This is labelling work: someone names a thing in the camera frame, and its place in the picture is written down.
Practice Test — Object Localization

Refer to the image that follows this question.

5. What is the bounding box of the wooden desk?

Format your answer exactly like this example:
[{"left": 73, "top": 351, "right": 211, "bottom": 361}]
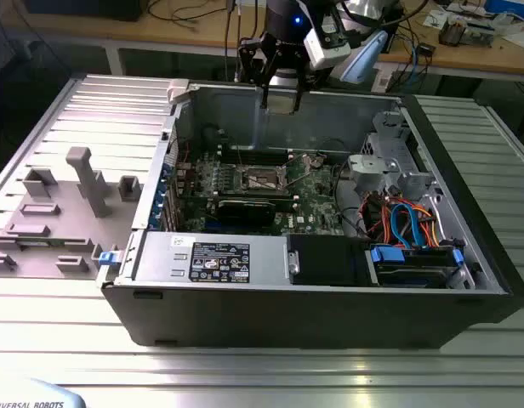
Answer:
[{"left": 14, "top": 0, "right": 524, "bottom": 82}]

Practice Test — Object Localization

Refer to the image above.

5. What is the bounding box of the blue hanging cable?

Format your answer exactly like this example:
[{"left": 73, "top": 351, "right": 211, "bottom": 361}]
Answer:
[{"left": 407, "top": 25, "right": 421, "bottom": 82}]

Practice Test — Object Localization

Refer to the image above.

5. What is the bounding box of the black graphics card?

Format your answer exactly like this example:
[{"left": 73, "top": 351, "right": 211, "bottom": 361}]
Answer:
[{"left": 217, "top": 198, "right": 276, "bottom": 227}]

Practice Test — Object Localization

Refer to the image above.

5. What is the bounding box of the orange wire bundle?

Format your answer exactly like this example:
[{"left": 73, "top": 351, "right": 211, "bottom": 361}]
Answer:
[{"left": 413, "top": 205, "right": 441, "bottom": 248}]

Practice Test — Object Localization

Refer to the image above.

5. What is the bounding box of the silver power supply unit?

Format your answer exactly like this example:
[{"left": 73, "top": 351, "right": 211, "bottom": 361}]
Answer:
[{"left": 134, "top": 231, "right": 291, "bottom": 286}]

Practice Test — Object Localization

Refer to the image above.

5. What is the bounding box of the blue expansion slot retainer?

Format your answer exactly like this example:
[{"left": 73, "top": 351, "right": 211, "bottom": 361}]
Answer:
[{"left": 150, "top": 163, "right": 172, "bottom": 233}]

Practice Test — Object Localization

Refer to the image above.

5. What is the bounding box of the silver metal drive cage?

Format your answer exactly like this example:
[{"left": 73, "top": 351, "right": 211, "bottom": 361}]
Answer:
[{"left": 346, "top": 110, "right": 437, "bottom": 201}]

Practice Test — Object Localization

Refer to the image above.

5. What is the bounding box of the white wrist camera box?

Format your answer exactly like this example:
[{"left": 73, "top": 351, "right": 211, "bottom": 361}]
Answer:
[{"left": 303, "top": 11, "right": 353, "bottom": 71}]

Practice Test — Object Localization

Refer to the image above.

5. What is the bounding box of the black drive bay box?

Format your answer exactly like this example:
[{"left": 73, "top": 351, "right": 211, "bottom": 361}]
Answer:
[{"left": 287, "top": 234, "right": 369, "bottom": 286}]

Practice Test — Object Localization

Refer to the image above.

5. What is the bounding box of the hard disk in blue carrier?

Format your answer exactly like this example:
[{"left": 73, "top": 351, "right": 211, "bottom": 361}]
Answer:
[{"left": 370, "top": 245, "right": 465, "bottom": 290}]

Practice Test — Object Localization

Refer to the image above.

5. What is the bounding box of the black CPU socket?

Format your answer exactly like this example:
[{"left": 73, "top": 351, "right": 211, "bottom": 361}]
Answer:
[{"left": 239, "top": 161, "right": 290, "bottom": 193}]

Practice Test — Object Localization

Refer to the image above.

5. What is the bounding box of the finned heat sink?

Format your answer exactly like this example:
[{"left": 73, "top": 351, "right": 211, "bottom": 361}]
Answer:
[{"left": 438, "top": 19, "right": 467, "bottom": 47}]

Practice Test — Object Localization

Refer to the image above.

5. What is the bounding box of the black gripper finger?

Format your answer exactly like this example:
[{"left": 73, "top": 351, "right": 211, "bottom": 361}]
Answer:
[
  {"left": 237, "top": 34, "right": 281, "bottom": 110},
  {"left": 278, "top": 41, "right": 332, "bottom": 116}
]

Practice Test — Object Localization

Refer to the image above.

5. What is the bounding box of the black looped cable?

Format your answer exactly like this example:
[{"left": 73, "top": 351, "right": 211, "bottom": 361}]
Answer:
[{"left": 333, "top": 166, "right": 362, "bottom": 237}]

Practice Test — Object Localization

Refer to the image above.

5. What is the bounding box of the black monitor base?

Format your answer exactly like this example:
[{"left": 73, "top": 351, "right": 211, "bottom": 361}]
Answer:
[{"left": 21, "top": 0, "right": 144, "bottom": 22}]

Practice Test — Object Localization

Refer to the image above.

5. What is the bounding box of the black open PC case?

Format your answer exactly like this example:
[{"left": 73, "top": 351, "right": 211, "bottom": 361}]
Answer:
[{"left": 100, "top": 80, "right": 524, "bottom": 350}]

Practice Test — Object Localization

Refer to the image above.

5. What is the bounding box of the grey parts rack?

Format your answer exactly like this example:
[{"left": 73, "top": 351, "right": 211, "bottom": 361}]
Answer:
[{"left": 0, "top": 146, "right": 145, "bottom": 280}]

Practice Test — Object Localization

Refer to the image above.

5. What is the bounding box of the green motherboard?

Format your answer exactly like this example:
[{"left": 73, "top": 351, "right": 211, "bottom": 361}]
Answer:
[{"left": 172, "top": 146, "right": 346, "bottom": 237}]

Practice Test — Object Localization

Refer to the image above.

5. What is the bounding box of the green RAM stick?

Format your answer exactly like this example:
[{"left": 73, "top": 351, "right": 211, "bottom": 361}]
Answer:
[{"left": 15, "top": 239, "right": 66, "bottom": 248}]

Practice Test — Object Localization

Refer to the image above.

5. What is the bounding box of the black RAM slot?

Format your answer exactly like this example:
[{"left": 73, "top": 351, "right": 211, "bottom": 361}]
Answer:
[
  {"left": 222, "top": 151, "right": 293, "bottom": 163},
  {"left": 191, "top": 186, "right": 298, "bottom": 200},
  {"left": 221, "top": 144, "right": 291, "bottom": 154}
]

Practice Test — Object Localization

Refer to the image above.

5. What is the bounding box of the blue flat wire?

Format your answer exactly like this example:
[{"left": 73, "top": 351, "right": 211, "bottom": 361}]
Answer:
[{"left": 389, "top": 202, "right": 429, "bottom": 250}]

